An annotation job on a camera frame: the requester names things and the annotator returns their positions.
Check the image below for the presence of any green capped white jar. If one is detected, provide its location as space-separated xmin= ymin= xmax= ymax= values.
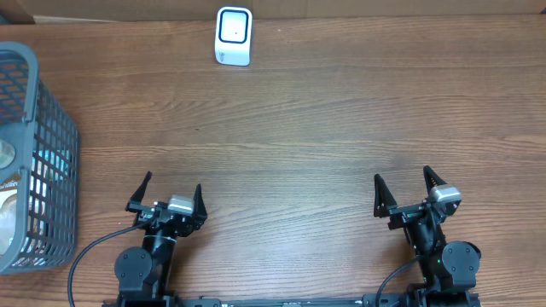
xmin=0 ymin=139 xmax=16 ymax=169

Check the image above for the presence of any brown snack pouch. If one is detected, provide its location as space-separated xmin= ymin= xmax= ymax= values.
xmin=0 ymin=173 xmax=20 ymax=256

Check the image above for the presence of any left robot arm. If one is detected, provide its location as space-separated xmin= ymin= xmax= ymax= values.
xmin=114 ymin=172 xmax=207 ymax=306

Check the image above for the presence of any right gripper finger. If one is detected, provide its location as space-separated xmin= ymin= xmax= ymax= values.
xmin=423 ymin=165 xmax=446 ymax=197
xmin=374 ymin=174 xmax=398 ymax=218

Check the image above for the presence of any teal snack bar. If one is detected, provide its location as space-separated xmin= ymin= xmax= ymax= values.
xmin=29 ymin=150 xmax=72 ymax=215

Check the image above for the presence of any white barcode scanner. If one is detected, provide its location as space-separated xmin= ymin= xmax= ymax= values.
xmin=214 ymin=6 xmax=253 ymax=67

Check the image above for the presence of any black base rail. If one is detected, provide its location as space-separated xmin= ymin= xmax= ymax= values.
xmin=102 ymin=292 xmax=483 ymax=307

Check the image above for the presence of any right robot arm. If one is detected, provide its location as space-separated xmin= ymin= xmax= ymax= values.
xmin=370 ymin=165 xmax=481 ymax=307

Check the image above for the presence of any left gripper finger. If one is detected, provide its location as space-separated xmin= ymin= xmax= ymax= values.
xmin=129 ymin=171 xmax=153 ymax=203
xmin=193 ymin=184 xmax=208 ymax=222

